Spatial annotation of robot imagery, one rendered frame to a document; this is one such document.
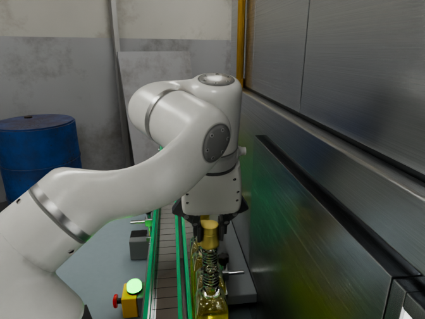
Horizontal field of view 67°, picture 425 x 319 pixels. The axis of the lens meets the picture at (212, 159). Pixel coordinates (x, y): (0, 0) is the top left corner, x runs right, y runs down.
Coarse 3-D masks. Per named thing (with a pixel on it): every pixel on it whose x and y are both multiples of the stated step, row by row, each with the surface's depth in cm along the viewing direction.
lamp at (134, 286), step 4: (132, 280) 94; (136, 280) 94; (128, 284) 93; (132, 284) 92; (136, 284) 93; (140, 284) 94; (128, 288) 92; (132, 288) 92; (136, 288) 92; (140, 288) 93; (128, 292) 92; (132, 292) 92; (136, 292) 92
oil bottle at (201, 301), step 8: (200, 288) 58; (200, 296) 56; (216, 296) 56; (224, 296) 56; (200, 304) 55; (208, 304) 55; (216, 304) 55; (224, 304) 55; (200, 312) 55; (208, 312) 55; (216, 312) 55; (224, 312) 55
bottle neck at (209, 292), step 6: (210, 264) 56; (204, 270) 55; (210, 270) 56; (216, 270) 55; (204, 276) 54; (210, 276) 54; (216, 276) 54; (204, 282) 55; (210, 282) 54; (216, 282) 55; (204, 288) 55; (210, 288) 55; (216, 288) 55; (204, 294) 56; (210, 294) 55; (216, 294) 56
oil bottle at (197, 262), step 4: (196, 252) 68; (192, 256) 69; (196, 256) 67; (200, 256) 66; (192, 260) 68; (196, 260) 66; (200, 260) 66; (192, 264) 68; (196, 264) 66; (200, 264) 65; (192, 268) 69; (196, 268) 65; (192, 272) 69; (192, 276) 70; (192, 280) 71; (192, 284) 72; (192, 288) 72
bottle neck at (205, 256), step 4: (216, 248) 61; (204, 252) 60; (208, 252) 59; (212, 252) 59; (216, 252) 60; (204, 256) 60; (208, 256) 59; (212, 256) 59; (216, 256) 60; (204, 260) 60; (208, 260) 60; (212, 260) 60; (216, 260) 61; (204, 264) 60; (216, 264) 61
